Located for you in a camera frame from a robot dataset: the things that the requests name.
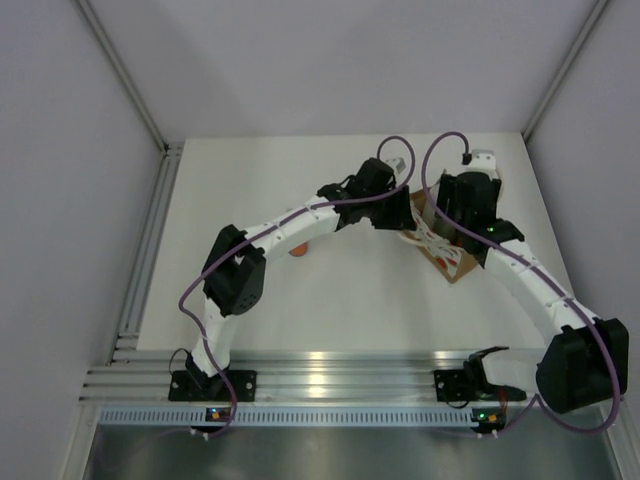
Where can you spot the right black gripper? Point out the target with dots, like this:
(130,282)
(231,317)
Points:
(447,192)

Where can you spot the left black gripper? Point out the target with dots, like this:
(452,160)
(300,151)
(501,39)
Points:
(401,216)

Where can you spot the watermelon print canvas bag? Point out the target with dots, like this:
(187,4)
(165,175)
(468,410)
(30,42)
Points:
(451,261)

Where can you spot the blue orange spray bottle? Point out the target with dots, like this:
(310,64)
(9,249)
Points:
(300,250)

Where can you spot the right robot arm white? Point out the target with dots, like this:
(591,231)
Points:
(585,359)

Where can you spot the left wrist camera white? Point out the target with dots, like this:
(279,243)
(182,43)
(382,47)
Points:
(397,164)

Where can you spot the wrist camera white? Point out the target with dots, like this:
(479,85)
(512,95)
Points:
(397,164)
(480,161)

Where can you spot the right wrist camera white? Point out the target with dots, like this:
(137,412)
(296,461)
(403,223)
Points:
(480,161)

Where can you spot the left aluminium frame post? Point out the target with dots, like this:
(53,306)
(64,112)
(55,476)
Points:
(110,53)

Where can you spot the aluminium frame post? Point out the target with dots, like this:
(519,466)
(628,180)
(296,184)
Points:
(569,60)
(110,53)

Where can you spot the right aluminium frame post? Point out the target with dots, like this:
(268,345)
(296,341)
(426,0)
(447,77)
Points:
(569,60)

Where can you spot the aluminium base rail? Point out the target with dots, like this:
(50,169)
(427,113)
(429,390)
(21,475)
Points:
(143,377)

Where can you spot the slotted grey cable duct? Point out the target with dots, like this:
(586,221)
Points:
(300,416)

